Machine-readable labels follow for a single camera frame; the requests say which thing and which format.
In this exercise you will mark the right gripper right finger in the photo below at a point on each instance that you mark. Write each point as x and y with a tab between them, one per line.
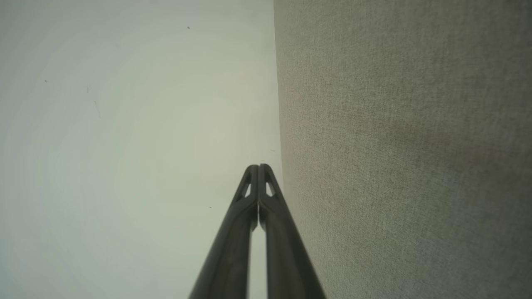
286	257

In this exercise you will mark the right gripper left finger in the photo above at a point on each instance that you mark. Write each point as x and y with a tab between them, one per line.
232	249

